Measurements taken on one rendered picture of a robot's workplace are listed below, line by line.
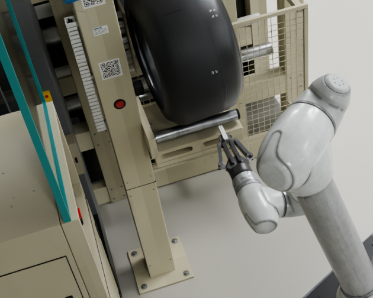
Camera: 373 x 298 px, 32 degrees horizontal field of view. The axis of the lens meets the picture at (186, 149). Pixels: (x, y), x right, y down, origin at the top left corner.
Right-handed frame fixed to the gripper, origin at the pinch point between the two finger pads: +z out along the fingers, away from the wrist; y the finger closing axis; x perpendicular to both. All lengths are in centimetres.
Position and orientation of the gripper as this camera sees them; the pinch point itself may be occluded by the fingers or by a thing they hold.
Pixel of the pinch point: (223, 135)
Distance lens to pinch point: 227.0
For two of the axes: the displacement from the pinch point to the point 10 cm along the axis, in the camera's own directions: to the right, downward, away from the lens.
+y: -9.5, 2.8, -1.2
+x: 0.9, 6.3, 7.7
